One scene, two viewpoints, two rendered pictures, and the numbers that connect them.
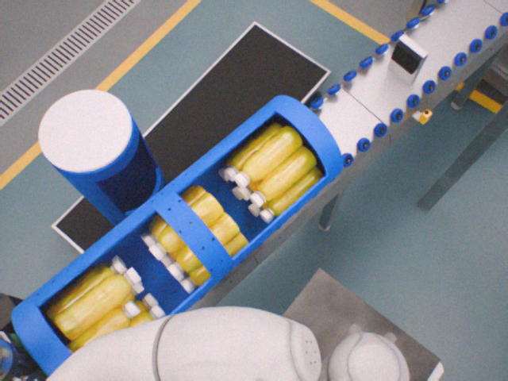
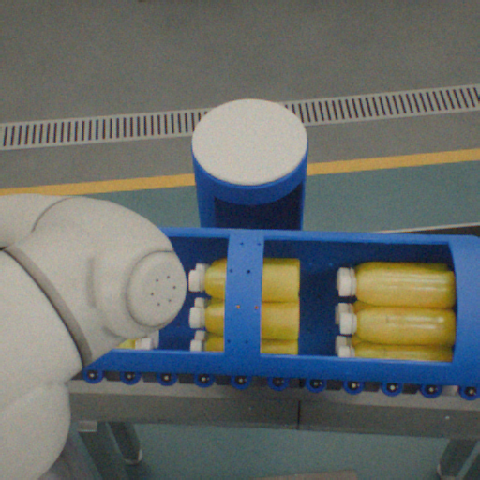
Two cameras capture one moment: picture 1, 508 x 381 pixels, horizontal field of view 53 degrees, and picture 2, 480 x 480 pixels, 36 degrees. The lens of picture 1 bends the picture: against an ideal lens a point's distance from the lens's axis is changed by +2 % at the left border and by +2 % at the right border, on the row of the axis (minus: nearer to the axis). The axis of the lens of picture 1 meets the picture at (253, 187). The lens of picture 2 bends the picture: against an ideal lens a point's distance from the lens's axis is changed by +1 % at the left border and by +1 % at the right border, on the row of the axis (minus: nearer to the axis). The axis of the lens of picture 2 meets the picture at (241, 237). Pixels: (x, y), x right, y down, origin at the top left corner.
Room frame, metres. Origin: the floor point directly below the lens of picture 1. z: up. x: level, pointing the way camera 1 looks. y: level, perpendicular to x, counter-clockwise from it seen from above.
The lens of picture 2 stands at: (-0.18, -0.34, 2.34)
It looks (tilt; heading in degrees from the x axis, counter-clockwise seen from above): 54 degrees down; 43
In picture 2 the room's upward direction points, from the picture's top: 3 degrees counter-clockwise
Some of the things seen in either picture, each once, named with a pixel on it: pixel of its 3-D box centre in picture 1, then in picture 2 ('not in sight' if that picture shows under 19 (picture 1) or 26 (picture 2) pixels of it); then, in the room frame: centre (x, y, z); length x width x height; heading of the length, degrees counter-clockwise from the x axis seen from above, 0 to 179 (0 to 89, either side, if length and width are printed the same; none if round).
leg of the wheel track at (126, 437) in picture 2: not in sight; (118, 417); (0.19, 0.53, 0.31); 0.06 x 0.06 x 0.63; 38
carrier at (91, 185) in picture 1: (125, 183); (252, 247); (0.74, 0.49, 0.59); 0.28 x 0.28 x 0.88
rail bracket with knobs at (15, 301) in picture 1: (13, 316); not in sight; (0.22, 0.69, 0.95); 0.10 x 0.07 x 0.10; 38
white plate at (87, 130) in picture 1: (86, 129); (249, 141); (0.74, 0.49, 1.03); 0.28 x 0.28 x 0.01
